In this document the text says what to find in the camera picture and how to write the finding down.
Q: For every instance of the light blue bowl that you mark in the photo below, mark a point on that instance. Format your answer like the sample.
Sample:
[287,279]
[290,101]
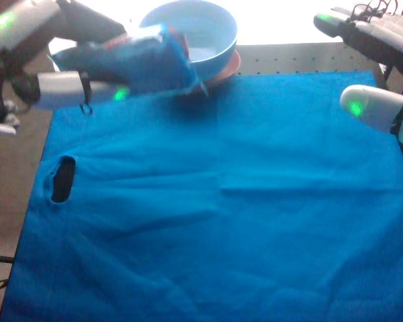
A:
[201,30]

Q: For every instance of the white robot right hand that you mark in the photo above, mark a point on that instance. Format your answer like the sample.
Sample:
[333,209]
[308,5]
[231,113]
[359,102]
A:
[372,104]

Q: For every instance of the blue snack package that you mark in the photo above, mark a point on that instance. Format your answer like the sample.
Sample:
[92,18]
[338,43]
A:
[137,57]

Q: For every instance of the blue cloth with oval hole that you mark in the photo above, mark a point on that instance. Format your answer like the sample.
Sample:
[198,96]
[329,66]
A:
[221,201]

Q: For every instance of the pink square plate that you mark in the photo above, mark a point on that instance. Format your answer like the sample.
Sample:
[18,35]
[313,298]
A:
[230,68]

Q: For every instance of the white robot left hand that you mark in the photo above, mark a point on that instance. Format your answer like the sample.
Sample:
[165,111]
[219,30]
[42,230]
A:
[13,23]

